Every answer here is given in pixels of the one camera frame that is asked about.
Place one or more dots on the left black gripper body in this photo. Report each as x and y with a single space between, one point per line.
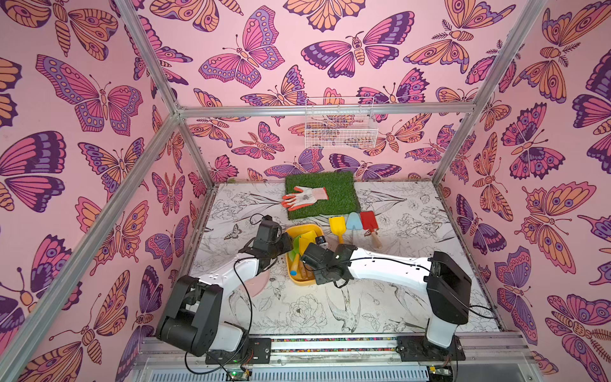
282 246

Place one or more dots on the yellow shovel blue-tipped handle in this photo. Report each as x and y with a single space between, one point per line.
338 227

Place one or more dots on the light blue trowel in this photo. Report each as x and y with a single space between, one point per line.
353 222

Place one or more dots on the red shovel wooden handle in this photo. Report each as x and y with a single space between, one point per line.
370 226

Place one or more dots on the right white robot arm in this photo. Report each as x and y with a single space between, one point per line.
438 278

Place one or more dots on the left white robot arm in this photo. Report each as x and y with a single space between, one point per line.
191 321

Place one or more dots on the green trowel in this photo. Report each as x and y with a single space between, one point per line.
294 259

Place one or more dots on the white orange gardening glove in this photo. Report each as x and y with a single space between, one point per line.
304 197

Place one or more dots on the green artificial grass mat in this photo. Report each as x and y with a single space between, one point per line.
340 187

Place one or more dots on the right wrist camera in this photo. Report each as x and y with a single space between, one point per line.
316 257

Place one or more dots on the white wire basket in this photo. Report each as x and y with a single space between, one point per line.
340 125

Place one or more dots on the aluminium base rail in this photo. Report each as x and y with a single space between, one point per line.
360 357

